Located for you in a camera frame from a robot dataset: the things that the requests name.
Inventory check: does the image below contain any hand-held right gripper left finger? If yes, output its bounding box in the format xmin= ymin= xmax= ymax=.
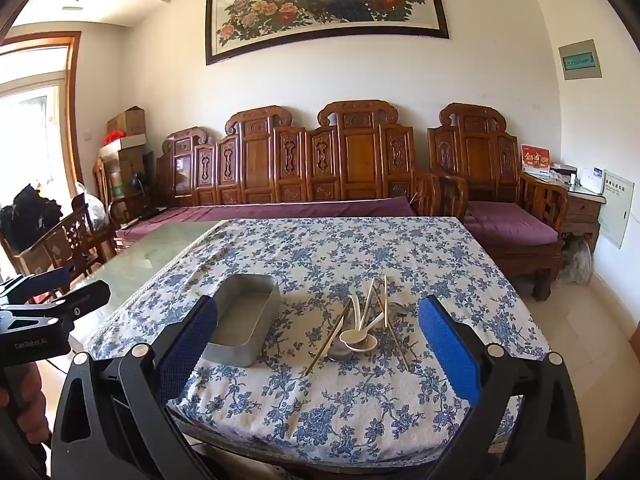
xmin=50 ymin=296 xmax=221 ymax=480

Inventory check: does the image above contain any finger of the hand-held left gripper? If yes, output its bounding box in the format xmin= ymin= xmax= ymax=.
xmin=0 ymin=266 xmax=72 ymax=307
xmin=30 ymin=280 xmax=112 ymax=320

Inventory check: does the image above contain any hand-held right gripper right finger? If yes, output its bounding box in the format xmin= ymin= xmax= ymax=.
xmin=417 ymin=296 xmax=586 ymax=480

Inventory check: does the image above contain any rectangular metal tray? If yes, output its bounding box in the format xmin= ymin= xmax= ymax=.
xmin=202 ymin=274 xmax=282 ymax=368

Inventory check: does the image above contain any metal utensil with long handle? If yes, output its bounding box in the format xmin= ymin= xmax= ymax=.
xmin=385 ymin=280 xmax=412 ymax=373

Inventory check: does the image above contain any pale chopstick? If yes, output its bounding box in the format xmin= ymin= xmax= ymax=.
xmin=306 ymin=300 xmax=352 ymax=376

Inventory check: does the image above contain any person's left hand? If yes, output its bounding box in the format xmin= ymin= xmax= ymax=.
xmin=0 ymin=360 xmax=53 ymax=466

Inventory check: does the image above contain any wooden dining chair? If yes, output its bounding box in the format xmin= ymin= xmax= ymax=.
xmin=15 ymin=205 xmax=118 ymax=291

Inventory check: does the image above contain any black bag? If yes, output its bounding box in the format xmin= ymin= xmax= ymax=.
xmin=0 ymin=185 xmax=63 ymax=253

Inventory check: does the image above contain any purple armchair cushion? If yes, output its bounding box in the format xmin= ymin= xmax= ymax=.
xmin=462 ymin=201 xmax=560 ymax=247

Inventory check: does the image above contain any blue floral tablecloth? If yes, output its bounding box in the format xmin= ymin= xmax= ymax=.
xmin=82 ymin=217 xmax=551 ymax=466

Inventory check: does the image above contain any large cardboard box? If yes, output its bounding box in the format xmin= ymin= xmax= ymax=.
xmin=97 ymin=135 xmax=151 ymax=201

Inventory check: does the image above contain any purple sofa cushion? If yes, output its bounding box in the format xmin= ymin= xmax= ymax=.
xmin=115 ymin=196 xmax=418 ymax=241

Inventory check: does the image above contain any clear plastic bag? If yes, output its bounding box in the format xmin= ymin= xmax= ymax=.
xmin=560 ymin=235 xmax=593 ymax=286

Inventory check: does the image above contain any small cardboard box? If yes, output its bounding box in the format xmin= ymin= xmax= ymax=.
xmin=106 ymin=106 xmax=147 ymax=136

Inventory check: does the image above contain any wooden side table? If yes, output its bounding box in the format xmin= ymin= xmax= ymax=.
xmin=560 ymin=185 xmax=607 ymax=261

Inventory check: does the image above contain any carved wooden armchair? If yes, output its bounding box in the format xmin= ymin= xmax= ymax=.
xmin=427 ymin=102 xmax=568 ymax=303

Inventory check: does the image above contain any red card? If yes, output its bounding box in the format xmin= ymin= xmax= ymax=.
xmin=521 ymin=144 xmax=552 ymax=176

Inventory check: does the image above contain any carved wooden headboard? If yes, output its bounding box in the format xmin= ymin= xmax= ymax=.
xmin=155 ymin=100 xmax=441 ymax=221

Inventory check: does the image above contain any white panel cover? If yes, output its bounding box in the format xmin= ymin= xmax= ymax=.
xmin=597 ymin=169 xmax=636 ymax=250

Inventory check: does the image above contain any framed peacock painting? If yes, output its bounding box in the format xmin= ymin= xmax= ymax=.
xmin=205 ymin=0 xmax=450 ymax=66

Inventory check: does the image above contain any wooden door frame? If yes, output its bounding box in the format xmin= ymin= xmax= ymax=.
xmin=0 ymin=31 xmax=83 ymax=186

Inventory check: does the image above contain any grey wall panel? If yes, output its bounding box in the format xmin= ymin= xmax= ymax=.
xmin=558 ymin=39 xmax=603 ymax=81

